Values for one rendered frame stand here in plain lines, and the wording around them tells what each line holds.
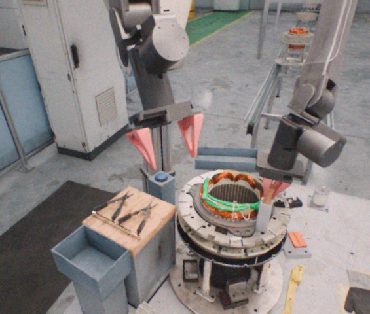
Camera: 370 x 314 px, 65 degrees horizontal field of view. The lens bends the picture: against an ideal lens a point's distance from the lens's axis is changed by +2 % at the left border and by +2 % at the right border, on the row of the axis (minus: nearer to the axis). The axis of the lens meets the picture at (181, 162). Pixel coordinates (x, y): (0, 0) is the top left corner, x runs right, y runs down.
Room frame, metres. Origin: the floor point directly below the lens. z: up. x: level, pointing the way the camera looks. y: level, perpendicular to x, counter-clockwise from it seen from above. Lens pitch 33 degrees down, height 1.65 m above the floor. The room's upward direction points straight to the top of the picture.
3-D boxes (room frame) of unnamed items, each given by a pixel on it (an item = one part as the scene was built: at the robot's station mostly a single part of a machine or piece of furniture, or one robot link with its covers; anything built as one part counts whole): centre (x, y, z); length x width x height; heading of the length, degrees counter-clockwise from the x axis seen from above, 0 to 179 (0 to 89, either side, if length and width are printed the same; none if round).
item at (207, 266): (0.54, -0.08, 0.91); 0.02 x 0.02 x 0.21
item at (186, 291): (0.65, -0.15, 0.80); 0.39 x 0.39 x 0.01
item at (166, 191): (0.85, 0.07, 0.91); 0.07 x 0.07 x 0.25; 48
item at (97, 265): (0.50, 0.23, 0.92); 0.17 x 0.11 x 0.28; 57
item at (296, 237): (0.77, -0.44, 0.80); 0.07 x 0.05 x 0.01; 3
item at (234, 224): (0.65, -0.15, 1.05); 0.22 x 0.22 x 0.12
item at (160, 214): (0.63, 0.15, 1.05); 0.20 x 0.19 x 0.02; 147
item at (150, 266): (0.63, 0.15, 0.91); 0.19 x 0.19 x 0.26; 57
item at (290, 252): (0.76, -0.42, 0.79); 0.12 x 0.09 x 0.02; 3
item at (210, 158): (0.96, -0.18, 0.92); 0.25 x 0.11 x 0.28; 85
